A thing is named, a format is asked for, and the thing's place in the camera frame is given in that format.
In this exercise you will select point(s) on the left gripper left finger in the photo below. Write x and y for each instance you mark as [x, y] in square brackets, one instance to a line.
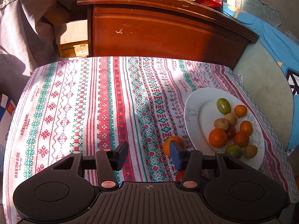
[109, 161]

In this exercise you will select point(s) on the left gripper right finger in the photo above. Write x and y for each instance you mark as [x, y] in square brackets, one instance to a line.
[190, 162]

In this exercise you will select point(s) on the dark red tomato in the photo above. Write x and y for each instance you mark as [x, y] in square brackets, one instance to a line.
[179, 176]

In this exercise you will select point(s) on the large orange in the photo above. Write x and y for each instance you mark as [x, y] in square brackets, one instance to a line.
[218, 138]

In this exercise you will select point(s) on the green lime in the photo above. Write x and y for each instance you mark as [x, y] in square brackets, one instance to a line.
[223, 106]
[235, 151]

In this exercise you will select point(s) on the red cherry tomato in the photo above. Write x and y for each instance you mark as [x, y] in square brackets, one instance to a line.
[230, 132]

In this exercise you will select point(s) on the small orange front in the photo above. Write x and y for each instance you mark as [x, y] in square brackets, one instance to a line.
[241, 139]

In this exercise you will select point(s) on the small orange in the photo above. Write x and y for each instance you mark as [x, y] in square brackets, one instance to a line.
[246, 127]
[241, 139]
[240, 110]

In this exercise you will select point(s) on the yellow-brown kiwi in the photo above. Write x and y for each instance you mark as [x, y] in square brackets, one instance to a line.
[250, 151]

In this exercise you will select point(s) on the white ceramic plate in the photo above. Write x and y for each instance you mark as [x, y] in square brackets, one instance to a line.
[201, 111]

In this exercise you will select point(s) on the patterned woven tablecloth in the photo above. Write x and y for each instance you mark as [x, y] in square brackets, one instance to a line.
[92, 104]

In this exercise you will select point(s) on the blue white carton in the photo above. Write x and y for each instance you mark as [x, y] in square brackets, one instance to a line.
[7, 111]

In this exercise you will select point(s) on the cardboard box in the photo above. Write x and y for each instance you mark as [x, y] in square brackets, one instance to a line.
[72, 39]

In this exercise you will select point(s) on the wooden cabinet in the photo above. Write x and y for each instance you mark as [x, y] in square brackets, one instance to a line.
[177, 29]

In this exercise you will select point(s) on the checked curtain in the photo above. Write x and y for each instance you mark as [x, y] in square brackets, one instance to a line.
[27, 42]

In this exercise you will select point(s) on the blue cushion cloth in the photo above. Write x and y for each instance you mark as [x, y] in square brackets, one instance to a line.
[270, 67]

